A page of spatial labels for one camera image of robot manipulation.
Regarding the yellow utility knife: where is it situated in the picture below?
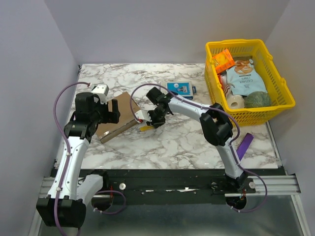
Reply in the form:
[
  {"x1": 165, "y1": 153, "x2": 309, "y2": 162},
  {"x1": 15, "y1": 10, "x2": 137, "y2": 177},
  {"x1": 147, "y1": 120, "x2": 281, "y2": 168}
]
[{"x1": 139, "y1": 125, "x2": 154, "y2": 132}]

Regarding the brown cardboard express box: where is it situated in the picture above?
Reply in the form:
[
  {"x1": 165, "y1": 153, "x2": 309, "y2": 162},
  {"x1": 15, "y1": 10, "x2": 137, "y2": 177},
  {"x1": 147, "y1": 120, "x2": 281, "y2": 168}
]
[{"x1": 95, "y1": 92, "x2": 138, "y2": 144}]

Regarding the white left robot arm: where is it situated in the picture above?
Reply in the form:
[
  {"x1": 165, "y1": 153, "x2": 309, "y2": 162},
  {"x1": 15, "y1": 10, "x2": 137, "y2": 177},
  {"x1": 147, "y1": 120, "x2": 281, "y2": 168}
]
[{"x1": 36, "y1": 92, "x2": 120, "y2": 228}]

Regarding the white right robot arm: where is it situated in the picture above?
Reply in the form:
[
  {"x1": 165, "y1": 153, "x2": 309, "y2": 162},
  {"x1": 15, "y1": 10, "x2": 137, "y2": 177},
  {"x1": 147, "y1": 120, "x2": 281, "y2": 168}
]
[{"x1": 146, "y1": 87, "x2": 248, "y2": 193}]

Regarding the blue razor box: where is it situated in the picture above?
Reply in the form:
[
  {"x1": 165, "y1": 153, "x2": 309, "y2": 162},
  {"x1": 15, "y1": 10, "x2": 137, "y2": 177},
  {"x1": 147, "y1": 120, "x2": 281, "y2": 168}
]
[{"x1": 160, "y1": 81, "x2": 196, "y2": 100}]

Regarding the orange snack box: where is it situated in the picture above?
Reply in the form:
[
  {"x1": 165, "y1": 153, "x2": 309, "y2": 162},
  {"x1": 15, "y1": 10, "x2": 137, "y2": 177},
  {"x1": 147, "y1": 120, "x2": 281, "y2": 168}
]
[{"x1": 212, "y1": 49, "x2": 235, "y2": 74}]

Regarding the purple white box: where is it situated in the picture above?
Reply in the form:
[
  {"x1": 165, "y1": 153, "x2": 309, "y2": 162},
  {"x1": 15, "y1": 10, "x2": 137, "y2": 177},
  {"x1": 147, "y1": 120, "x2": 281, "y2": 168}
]
[{"x1": 236, "y1": 133, "x2": 254, "y2": 161}]

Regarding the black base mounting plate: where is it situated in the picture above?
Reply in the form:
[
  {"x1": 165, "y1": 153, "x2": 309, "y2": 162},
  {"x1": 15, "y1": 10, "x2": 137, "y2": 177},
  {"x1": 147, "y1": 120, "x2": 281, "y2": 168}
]
[{"x1": 79, "y1": 168, "x2": 284, "y2": 206}]

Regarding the red white striped package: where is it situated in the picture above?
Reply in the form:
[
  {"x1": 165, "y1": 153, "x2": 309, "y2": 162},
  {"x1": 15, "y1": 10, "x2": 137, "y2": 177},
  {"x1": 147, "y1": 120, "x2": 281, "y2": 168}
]
[{"x1": 218, "y1": 71, "x2": 233, "y2": 97}]

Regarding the yellow plastic basket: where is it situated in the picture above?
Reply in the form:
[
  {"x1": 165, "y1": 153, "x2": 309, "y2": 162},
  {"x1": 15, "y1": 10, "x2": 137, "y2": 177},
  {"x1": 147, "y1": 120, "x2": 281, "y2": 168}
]
[{"x1": 204, "y1": 39, "x2": 295, "y2": 126}]

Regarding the light blue chips bag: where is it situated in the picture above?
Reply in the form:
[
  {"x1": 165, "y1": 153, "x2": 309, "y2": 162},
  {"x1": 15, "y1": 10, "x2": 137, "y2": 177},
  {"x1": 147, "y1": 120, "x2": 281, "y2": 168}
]
[{"x1": 227, "y1": 56, "x2": 267, "y2": 96}]

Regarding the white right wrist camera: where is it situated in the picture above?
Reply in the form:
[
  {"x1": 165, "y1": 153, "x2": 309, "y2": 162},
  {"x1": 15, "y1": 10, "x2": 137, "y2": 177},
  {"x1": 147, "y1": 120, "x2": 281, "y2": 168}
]
[{"x1": 135, "y1": 110, "x2": 151, "y2": 123}]

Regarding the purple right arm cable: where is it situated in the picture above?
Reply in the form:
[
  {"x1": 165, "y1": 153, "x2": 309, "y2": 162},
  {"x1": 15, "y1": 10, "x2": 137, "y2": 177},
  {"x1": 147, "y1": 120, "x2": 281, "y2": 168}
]
[{"x1": 129, "y1": 83, "x2": 269, "y2": 213}]

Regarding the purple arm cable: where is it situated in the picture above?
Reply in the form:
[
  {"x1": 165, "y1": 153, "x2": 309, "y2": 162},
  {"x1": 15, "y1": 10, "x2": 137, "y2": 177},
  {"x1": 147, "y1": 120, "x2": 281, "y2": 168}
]
[
  {"x1": 53, "y1": 82, "x2": 126, "y2": 236},
  {"x1": 129, "y1": 83, "x2": 269, "y2": 213}
]

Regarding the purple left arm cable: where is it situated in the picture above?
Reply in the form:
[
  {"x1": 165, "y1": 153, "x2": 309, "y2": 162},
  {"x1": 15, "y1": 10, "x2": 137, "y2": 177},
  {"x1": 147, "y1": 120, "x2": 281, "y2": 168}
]
[{"x1": 53, "y1": 82, "x2": 126, "y2": 236}]

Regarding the aluminium rail frame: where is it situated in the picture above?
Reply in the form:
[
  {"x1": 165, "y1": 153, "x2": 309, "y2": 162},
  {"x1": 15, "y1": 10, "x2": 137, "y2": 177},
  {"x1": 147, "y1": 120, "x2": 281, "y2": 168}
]
[{"x1": 27, "y1": 122, "x2": 311, "y2": 236}]

